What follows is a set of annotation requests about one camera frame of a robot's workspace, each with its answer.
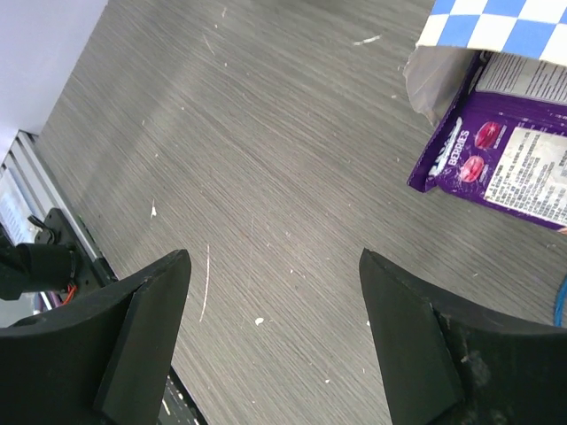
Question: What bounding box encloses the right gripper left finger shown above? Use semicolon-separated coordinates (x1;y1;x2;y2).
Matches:
1;250;191;425

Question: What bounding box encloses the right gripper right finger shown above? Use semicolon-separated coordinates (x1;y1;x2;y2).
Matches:
359;250;566;424

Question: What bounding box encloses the purple berries snack bag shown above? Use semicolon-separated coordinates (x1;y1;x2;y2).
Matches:
408;51;566;233

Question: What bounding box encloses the blue checkered paper bag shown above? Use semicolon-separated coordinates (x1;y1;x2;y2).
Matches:
403;0;566;125

